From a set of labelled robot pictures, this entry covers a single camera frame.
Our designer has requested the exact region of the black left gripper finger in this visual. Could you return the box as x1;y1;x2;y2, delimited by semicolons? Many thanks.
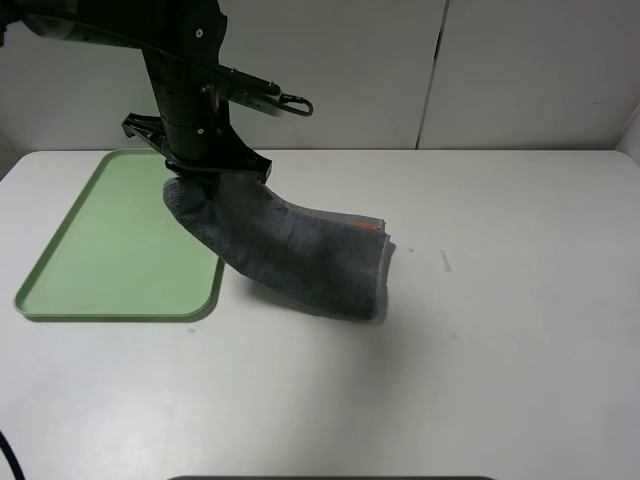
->
173;173;221;201
251;159;273;184

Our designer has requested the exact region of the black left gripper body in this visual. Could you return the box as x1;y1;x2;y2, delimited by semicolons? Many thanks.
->
122;113;267;178

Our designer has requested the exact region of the grey towel with orange stripes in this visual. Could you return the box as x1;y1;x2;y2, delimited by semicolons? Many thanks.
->
163;174;393;322

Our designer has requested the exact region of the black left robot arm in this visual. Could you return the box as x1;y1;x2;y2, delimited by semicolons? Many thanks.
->
1;1;290;192

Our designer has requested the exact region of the light green plastic tray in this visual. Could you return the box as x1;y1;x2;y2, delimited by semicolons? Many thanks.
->
14;149;223;322

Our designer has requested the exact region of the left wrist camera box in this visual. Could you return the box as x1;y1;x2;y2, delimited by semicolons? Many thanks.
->
214;66;282;116

